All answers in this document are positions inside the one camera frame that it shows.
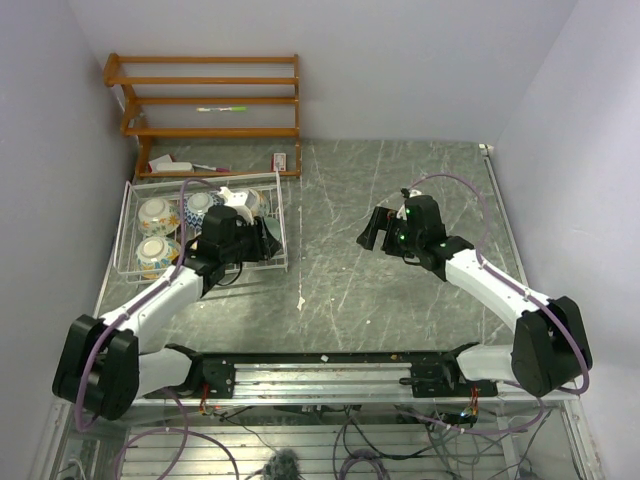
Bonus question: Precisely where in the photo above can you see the green white pen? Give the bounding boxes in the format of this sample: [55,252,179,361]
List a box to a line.
[196,106,247,113]

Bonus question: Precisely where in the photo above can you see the black cable bundle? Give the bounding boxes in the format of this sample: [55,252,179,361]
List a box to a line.
[214,399,551,480]

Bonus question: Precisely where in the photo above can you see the red patterned blue bowl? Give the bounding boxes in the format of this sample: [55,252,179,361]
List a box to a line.
[184,192,224,232]

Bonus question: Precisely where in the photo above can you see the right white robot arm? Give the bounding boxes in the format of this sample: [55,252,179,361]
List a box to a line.
[356,195,593,397]

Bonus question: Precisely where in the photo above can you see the star and leaves bowl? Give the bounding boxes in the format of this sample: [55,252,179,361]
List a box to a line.
[245,189,271,217]

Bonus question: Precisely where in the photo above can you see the orange blue floral bowl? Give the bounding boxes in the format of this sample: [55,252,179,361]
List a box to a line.
[135,236,180,280]

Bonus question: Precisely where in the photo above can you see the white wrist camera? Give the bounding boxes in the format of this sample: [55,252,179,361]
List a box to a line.
[217,187,261,224]
[396,188,422,220]

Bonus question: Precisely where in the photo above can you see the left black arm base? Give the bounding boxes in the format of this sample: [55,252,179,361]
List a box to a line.
[202,359,236,399]

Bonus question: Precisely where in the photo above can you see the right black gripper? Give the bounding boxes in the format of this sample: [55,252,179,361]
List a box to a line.
[357,206,423,258]

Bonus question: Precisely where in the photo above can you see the orange star leaf bowl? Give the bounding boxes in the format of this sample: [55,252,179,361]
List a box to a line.
[137,197,180,237]

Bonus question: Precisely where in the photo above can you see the pink white pen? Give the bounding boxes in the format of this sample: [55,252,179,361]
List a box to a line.
[192,163,231,173]

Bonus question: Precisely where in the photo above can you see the plain light teal bowl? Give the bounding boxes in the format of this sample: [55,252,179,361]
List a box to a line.
[264,216,282,241]

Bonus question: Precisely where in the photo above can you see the white wire dish rack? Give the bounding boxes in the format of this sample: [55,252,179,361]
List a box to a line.
[113,173,288,284]

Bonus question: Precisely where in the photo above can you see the white eraser block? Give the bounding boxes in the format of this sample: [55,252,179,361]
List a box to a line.
[154,162,195,174]

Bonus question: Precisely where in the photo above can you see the aluminium mounting rail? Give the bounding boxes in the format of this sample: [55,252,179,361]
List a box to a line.
[124,362,531,406]

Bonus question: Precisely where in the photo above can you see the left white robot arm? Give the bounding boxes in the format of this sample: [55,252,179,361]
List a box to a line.
[52,206,285,420]

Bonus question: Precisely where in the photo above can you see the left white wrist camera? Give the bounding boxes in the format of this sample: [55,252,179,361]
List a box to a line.
[217,187,261,224]

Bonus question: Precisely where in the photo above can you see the wooden shelf rack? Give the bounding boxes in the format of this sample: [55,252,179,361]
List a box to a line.
[102,52,302,179]

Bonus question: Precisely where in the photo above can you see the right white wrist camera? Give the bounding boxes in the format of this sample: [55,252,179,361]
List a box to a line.
[396,188,422,220]

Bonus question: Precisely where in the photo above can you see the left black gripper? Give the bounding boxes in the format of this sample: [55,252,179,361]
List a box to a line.
[221,215,282,264]

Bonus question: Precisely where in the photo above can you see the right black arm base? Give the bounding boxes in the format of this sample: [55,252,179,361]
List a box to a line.
[398,362,459,398]

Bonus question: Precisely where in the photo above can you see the small red white box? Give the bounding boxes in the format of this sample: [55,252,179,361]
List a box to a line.
[271,152,287,172]

